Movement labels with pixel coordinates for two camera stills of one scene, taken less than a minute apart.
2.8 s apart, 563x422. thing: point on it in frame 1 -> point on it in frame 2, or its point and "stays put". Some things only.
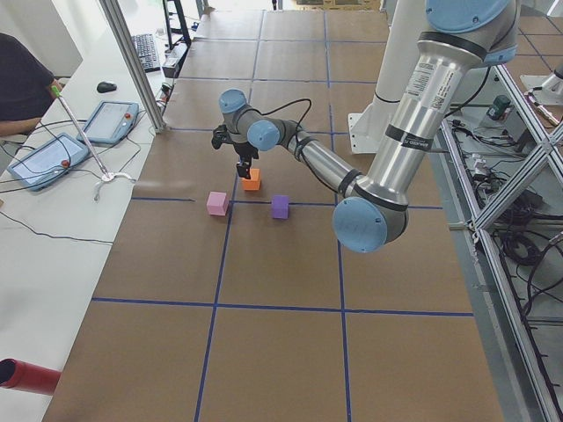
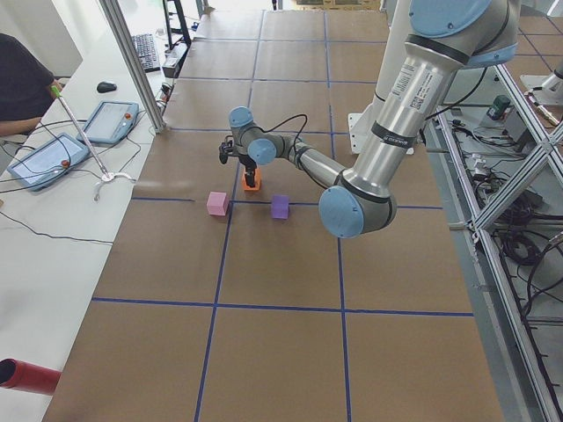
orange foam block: x=253 y=183 stays put
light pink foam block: x=217 y=203 stays put
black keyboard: x=147 y=50 stays put
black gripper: x=221 y=134 -> x=225 y=149
